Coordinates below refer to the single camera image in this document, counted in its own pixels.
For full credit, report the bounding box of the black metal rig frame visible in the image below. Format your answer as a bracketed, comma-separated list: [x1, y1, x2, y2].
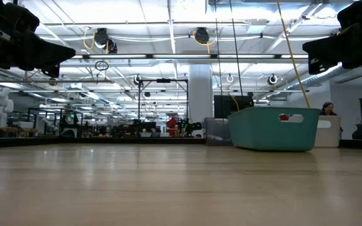
[138, 78, 189, 132]

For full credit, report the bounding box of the teal plastic bin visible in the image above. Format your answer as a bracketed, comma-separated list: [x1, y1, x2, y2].
[227, 106, 321, 153]

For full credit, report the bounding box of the grey translucent plastic bin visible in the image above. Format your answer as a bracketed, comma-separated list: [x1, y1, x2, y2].
[204, 117, 232, 146]

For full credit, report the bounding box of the person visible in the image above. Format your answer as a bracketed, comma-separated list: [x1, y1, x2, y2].
[319, 102, 339, 116]

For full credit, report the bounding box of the white building column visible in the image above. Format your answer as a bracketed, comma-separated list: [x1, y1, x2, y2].
[189, 64, 214, 124]

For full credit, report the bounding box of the white humanoid robot figure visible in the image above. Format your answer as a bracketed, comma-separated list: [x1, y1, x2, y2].
[0, 87, 14, 128]

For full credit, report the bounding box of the yellow hanging cable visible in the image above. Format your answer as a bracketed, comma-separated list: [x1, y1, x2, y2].
[277, 0, 311, 109]

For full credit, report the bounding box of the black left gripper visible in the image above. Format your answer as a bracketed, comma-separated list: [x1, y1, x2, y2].
[0, 0, 77, 78]

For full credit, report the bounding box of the red background object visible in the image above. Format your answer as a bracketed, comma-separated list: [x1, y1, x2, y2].
[167, 117, 178, 137]

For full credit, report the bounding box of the thin black hanging cable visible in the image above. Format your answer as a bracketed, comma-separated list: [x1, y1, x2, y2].
[214, 0, 222, 95]

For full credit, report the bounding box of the black monitor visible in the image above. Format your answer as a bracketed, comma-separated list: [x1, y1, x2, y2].
[214, 94, 255, 119]

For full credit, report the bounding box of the black ceiling cable reel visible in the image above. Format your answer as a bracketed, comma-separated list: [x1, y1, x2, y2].
[93, 27, 110, 48]
[105, 38, 118, 54]
[194, 26, 210, 45]

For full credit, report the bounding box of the silver ventilation duct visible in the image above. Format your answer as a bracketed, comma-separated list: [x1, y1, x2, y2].
[289, 64, 345, 90]

